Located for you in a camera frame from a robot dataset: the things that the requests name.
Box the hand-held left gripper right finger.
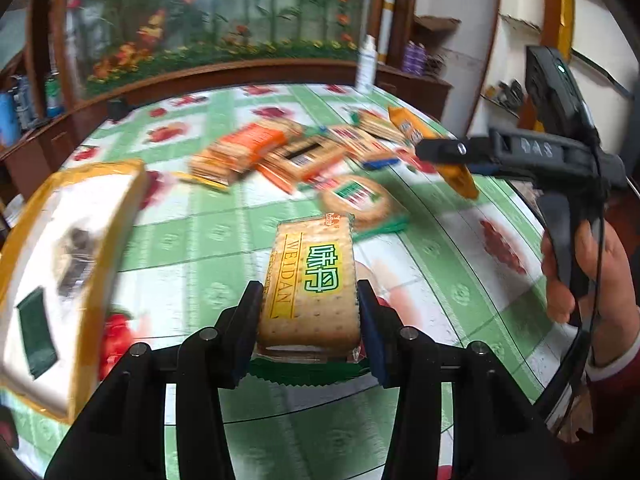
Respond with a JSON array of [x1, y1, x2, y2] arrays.
[[356, 279, 571, 480]]

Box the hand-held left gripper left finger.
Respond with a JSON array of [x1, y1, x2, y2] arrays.
[[45, 280, 266, 480]]

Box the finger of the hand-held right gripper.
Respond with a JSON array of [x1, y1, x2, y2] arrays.
[[416, 136, 501, 176]]

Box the green label cracker packet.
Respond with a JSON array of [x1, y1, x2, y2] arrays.
[[245, 214, 373, 387]]

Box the orange barcode cracker packet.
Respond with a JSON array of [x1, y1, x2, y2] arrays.
[[256, 134, 352, 195]]

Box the yellow cardboard box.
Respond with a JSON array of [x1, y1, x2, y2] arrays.
[[0, 159, 148, 421]]

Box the person's right forearm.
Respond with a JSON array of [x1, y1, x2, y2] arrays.
[[582, 332, 640, 443]]

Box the person's right hand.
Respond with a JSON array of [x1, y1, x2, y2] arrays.
[[541, 217, 640, 367]]

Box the orange yellow snack packet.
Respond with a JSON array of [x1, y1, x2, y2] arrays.
[[388, 105, 481, 201]]

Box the red blue cracker packet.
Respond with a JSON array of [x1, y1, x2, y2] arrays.
[[324, 124, 402, 170]]

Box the round cracker green packet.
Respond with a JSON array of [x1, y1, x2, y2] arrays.
[[299, 174, 410, 237]]

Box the green fruit print tablecloth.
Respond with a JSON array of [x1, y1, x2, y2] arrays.
[[0, 82, 556, 480]]

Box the white spray bottle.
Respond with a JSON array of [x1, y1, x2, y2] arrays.
[[355, 34, 379, 95]]

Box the white yellow roll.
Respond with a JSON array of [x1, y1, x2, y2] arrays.
[[381, 0, 402, 65]]

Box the floral aquarium panel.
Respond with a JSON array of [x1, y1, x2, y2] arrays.
[[64, 0, 377, 97]]

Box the green can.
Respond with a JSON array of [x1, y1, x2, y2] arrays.
[[44, 73, 64, 117]]

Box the blue jug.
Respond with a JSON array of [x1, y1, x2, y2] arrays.
[[0, 90, 22, 147]]

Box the wall shelf with tools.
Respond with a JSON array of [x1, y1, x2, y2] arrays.
[[481, 79, 527, 112]]

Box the wire basket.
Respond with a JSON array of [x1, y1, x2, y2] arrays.
[[425, 52, 449, 79]]

